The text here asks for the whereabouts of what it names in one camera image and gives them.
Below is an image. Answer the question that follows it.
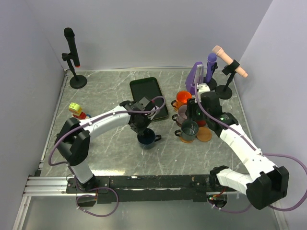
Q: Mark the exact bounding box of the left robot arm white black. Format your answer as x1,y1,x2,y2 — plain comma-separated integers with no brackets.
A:
55,97,158,193

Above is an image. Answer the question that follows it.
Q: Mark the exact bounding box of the purple metronome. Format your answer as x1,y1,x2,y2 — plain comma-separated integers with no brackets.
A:
185,62,204,95

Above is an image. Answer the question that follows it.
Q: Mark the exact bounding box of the colourful toy block figure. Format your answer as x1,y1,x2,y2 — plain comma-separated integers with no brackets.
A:
68,103,91,120

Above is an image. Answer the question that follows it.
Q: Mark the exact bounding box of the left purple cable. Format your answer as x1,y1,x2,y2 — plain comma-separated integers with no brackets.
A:
47,95,166,218

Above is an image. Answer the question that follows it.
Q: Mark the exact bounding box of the red mug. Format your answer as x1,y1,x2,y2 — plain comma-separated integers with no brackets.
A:
196,120,207,127

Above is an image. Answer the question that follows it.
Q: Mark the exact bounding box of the lilac mug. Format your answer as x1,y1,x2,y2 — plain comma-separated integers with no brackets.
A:
172,105,187,126

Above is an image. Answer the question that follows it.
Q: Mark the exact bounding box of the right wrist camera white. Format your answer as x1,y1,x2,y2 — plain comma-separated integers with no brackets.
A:
196,83,211,97

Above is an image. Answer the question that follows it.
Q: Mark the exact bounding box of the left black microphone stand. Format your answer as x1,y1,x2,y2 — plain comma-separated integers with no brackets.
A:
62,53,87,89

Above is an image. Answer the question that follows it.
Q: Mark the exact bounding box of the orange mug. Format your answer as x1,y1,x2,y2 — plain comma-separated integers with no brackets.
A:
171,91,192,111

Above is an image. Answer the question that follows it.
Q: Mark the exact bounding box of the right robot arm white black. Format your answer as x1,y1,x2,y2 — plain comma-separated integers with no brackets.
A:
187,92,289,210

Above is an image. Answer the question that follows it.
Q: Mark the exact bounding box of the purple microphone black stand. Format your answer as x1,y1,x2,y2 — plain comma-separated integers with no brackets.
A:
206,62,218,91

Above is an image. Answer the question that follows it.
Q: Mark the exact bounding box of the blue mug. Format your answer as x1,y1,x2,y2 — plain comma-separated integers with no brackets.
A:
137,128,162,150

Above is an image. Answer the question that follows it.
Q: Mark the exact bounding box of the light wood coaster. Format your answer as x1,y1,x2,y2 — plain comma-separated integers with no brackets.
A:
196,127,212,142
179,137,194,143

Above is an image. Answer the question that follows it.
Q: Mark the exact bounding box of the dark green mug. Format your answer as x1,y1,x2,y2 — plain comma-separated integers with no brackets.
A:
174,120,199,142

